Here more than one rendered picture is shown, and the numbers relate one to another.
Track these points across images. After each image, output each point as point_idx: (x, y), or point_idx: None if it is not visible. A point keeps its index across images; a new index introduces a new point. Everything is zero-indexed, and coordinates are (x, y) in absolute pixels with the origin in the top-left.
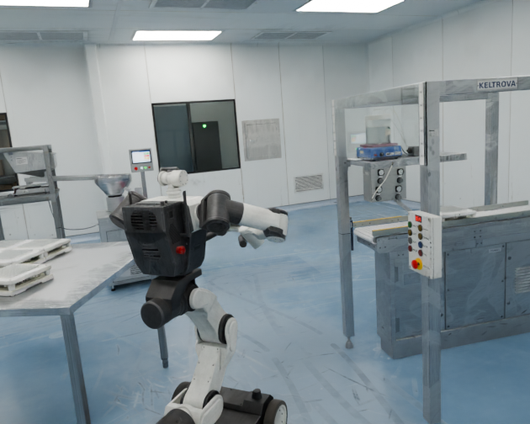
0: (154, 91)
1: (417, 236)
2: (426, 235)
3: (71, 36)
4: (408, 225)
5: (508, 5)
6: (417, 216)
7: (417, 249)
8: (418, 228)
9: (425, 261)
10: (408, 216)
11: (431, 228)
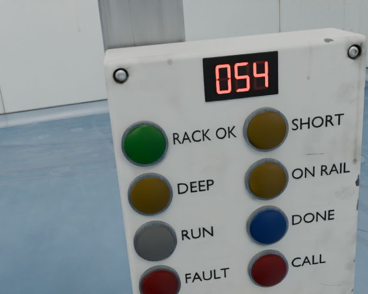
0: None
1: (232, 192)
2: (320, 157)
3: None
4: (141, 156)
5: None
6: (238, 63)
7: (233, 261)
8: (262, 135)
9: (306, 292)
10: (114, 97)
11: (363, 99)
